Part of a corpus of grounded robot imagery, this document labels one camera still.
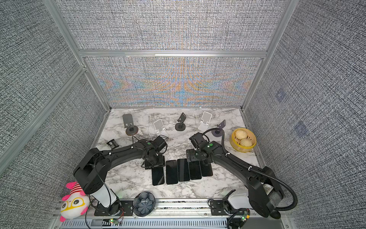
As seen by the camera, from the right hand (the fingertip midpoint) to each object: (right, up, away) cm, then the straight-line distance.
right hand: (194, 154), depth 85 cm
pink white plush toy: (-59, -20, -16) cm, 64 cm away
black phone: (-22, -12, 0) cm, 25 cm away
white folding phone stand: (+10, +22, +16) cm, 29 cm away
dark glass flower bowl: (-27, -23, -10) cm, 37 cm away
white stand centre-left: (-23, +14, +15) cm, 31 cm away
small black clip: (-54, +5, +11) cm, 55 cm away
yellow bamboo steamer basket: (+33, +7, +9) cm, 35 cm away
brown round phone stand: (-44, +13, +19) cm, 50 cm away
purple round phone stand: (+19, +11, +19) cm, 29 cm away
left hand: (-20, -8, +1) cm, 22 cm away
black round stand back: (-8, +16, +22) cm, 28 cm away
